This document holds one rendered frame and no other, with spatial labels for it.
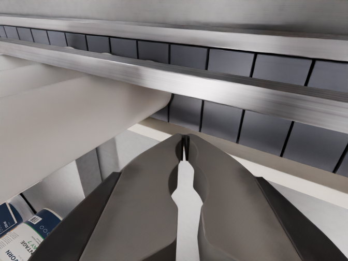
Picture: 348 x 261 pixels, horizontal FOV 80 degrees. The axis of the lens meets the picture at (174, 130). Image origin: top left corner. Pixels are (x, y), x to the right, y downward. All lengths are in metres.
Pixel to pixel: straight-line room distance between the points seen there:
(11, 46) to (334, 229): 0.37
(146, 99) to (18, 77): 0.09
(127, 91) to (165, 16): 0.13
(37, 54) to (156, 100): 0.10
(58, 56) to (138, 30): 0.09
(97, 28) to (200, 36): 0.12
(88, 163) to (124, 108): 0.31
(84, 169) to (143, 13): 0.31
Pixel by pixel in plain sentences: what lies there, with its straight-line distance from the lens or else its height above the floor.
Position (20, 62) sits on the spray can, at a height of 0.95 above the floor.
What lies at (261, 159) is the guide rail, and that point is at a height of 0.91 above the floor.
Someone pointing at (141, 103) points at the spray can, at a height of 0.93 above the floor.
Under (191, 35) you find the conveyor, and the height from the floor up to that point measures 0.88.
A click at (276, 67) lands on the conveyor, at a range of 0.18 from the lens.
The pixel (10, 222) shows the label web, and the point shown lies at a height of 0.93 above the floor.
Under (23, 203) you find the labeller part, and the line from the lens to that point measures 0.89.
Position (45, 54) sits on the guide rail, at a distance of 0.19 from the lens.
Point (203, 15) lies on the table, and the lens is 0.24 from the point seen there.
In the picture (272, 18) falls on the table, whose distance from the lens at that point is 0.23.
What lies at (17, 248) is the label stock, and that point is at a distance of 0.69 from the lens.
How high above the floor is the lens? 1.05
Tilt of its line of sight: 49 degrees down
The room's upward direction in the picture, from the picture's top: 128 degrees counter-clockwise
